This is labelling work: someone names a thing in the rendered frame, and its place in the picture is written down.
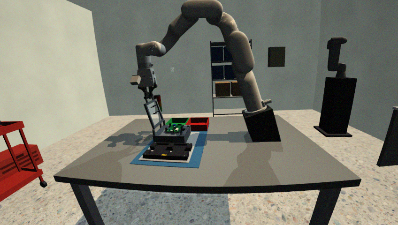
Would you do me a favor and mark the red bin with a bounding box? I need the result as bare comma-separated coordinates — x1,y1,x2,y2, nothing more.
186,117,209,131

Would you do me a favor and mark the green circuit board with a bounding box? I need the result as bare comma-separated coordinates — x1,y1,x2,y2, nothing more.
168,124,183,132

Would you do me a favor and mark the green bin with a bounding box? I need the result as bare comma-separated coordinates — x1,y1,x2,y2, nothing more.
166,118,189,125

